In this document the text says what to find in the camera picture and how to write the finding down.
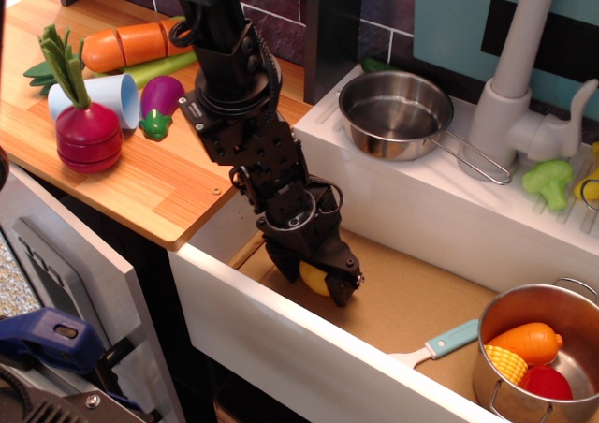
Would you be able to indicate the steel saucepan with handle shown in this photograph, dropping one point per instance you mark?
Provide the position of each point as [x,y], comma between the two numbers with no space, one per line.
[400,116]

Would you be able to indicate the light green toy celery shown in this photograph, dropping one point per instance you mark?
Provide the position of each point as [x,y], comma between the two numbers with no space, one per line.
[145,72]

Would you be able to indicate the red wooden toy radish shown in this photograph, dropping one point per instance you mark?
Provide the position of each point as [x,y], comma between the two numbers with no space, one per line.
[89,138]

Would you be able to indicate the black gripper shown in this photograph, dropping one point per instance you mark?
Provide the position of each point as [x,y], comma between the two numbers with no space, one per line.
[313,238]

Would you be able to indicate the green toy cucumber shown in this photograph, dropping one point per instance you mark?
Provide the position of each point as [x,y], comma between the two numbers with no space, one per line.
[371,65]

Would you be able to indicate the cardboard sink liner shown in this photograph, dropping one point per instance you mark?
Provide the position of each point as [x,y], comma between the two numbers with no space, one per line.
[402,303]

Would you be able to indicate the grey oven door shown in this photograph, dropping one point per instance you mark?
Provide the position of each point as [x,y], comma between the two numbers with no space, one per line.
[70,268]

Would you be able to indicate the teal handled white spatula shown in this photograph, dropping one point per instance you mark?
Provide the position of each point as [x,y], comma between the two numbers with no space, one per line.
[440,345]

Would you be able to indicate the yellow toy pepper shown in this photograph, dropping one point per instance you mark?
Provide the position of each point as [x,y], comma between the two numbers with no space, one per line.
[588,189]

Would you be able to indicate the blue clamp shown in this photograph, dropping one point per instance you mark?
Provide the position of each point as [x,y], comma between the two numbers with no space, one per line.
[52,337]

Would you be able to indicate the purple toy eggplant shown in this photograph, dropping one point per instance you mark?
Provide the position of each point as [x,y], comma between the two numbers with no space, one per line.
[159,100]

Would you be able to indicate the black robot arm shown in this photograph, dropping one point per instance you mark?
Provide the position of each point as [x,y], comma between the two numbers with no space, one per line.
[233,109]

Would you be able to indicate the green toy broccoli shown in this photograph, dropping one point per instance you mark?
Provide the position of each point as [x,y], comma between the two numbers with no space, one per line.
[549,179]

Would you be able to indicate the teal board black rectangle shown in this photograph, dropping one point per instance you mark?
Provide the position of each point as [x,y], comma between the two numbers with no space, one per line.
[467,37]

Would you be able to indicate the large wooden toy carrot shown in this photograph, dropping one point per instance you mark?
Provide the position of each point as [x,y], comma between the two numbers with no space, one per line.
[114,48]

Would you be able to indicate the orange plastic toy carrot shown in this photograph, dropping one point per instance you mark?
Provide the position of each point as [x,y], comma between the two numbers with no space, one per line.
[537,343]

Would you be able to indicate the yellow toy corn cob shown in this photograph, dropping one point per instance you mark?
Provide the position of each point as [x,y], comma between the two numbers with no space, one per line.
[510,365]

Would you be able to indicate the red toy tomato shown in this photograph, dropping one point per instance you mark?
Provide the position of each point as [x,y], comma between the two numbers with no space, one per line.
[544,381]

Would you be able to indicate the white toy sink basin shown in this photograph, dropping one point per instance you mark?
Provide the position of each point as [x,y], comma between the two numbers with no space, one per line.
[495,236]

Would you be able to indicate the yellow toy potato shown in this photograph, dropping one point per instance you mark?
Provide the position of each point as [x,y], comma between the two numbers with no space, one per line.
[314,278]

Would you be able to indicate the dark green felt leaf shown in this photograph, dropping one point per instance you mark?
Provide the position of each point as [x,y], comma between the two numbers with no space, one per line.
[42,75]

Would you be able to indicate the grey toy faucet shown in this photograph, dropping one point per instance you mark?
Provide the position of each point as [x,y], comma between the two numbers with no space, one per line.
[503,126]

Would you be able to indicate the light blue cup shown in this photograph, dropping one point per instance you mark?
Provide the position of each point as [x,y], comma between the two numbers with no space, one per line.
[117,92]

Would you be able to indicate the steel pot with handles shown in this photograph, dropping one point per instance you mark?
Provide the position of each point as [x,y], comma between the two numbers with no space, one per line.
[571,309]

